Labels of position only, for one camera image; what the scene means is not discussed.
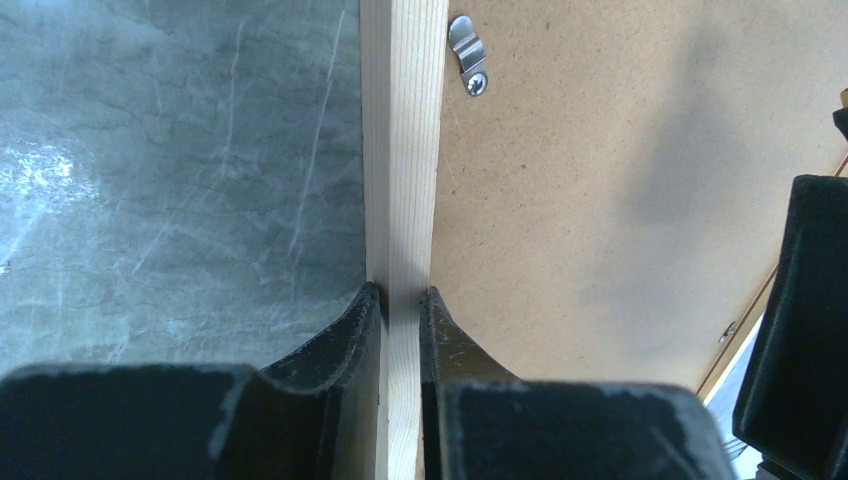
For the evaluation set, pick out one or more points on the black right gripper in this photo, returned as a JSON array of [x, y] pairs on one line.
[[792, 405]]

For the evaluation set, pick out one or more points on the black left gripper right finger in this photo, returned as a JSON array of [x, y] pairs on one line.
[[480, 421]]

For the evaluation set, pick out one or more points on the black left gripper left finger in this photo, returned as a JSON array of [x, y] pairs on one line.
[[310, 415]]

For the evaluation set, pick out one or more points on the wooden picture frame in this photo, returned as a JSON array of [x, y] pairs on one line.
[[597, 187]]

